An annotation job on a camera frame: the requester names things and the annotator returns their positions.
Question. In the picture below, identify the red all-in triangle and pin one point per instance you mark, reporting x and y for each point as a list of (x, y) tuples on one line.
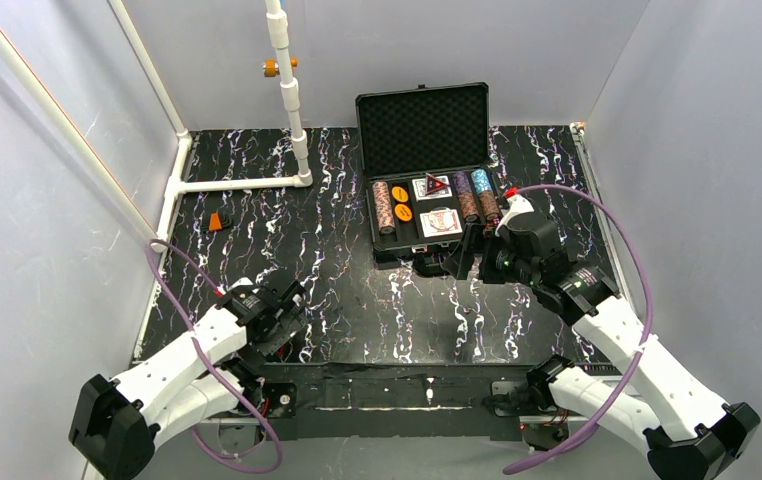
[(434, 184)]

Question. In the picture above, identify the brown chip stack in case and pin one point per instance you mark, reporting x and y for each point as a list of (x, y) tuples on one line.
[(489, 205)]

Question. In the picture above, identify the white pvc pipe frame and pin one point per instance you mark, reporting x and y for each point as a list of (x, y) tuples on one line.
[(176, 187)]

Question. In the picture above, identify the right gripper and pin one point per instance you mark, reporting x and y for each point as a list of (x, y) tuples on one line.
[(463, 250)]

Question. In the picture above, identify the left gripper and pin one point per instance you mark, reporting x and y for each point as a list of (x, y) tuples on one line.
[(286, 307)]

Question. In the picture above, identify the red playing card deck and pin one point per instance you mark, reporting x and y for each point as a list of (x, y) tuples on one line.
[(440, 222)]

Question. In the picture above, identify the purple chip stack in case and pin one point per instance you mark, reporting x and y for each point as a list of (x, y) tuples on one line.
[(466, 197)]

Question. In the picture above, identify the blue chip stack in case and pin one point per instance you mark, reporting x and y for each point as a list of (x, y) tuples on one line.
[(481, 181)]

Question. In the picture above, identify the orange pipe fitting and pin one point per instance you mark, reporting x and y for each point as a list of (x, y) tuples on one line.
[(271, 67)]

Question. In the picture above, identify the orange poker chip stack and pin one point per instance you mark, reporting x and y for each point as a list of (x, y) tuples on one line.
[(381, 196)]

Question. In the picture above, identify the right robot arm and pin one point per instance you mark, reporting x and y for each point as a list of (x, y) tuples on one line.
[(684, 429)]

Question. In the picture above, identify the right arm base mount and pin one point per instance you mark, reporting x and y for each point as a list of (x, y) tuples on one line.
[(543, 425)]

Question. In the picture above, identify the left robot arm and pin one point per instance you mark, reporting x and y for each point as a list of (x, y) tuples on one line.
[(120, 422)]

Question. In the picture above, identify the black poker set case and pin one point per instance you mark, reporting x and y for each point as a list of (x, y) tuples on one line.
[(407, 134)]

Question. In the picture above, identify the yellow big blind button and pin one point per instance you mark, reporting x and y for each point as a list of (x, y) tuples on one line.
[(403, 213), (399, 194)]

